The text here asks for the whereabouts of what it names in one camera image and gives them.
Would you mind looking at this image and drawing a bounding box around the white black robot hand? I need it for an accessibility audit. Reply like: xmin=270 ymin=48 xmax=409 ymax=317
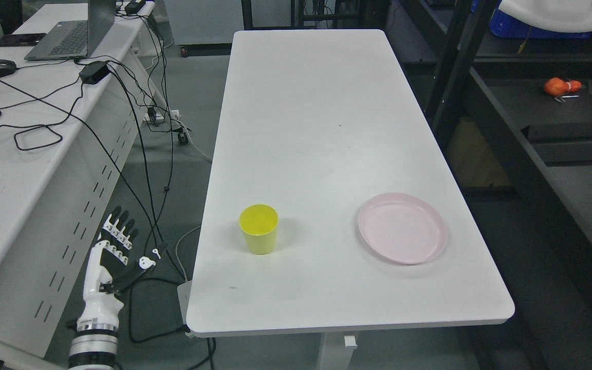
xmin=76 ymin=206 xmax=157 ymax=332

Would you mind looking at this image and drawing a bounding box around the yellow plastic cup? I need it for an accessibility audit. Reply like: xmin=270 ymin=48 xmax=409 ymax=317
xmin=238 ymin=204 xmax=280 ymax=255

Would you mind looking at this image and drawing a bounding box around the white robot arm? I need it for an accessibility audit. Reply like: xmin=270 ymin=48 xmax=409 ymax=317
xmin=68 ymin=329 xmax=118 ymax=369

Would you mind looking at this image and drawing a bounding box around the dark metal shelf rack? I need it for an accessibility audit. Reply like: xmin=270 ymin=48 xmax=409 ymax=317
xmin=387 ymin=1 xmax=592 ymax=369

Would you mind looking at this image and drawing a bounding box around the orange toy on shelf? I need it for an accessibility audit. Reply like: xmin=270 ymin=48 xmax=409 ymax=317
xmin=543 ymin=77 xmax=583 ymax=98

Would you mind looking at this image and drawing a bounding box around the white side desk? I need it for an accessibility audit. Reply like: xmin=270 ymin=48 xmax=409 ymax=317
xmin=0 ymin=3 xmax=164 ymax=361

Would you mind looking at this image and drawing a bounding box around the white power strip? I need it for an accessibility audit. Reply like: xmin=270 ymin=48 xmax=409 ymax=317
xmin=143 ymin=108 xmax=181 ymax=126

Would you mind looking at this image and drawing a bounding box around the black power adapter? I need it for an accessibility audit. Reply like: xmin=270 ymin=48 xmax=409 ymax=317
xmin=79 ymin=61 xmax=110 ymax=85

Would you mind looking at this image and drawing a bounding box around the white work table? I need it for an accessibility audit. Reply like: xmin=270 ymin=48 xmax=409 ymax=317
xmin=186 ymin=29 xmax=515 ymax=368

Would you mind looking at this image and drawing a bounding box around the grey laptop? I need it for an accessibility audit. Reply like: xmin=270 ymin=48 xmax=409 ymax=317
xmin=24 ymin=1 xmax=117 ymax=61

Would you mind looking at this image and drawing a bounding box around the black smartphone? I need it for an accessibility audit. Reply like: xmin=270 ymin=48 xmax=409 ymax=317
xmin=0 ymin=33 xmax=47 ymax=47

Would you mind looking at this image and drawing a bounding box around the pink plastic plate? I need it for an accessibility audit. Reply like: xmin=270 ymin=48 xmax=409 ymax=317
xmin=357 ymin=192 xmax=448 ymax=265

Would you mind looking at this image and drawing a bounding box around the blue plastic crate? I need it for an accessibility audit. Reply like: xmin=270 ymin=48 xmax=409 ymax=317
xmin=489 ymin=9 xmax=591 ymax=39

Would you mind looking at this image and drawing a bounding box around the black looped cable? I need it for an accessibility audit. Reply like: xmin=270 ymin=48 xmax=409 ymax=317
xmin=13 ymin=125 xmax=64 ymax=152

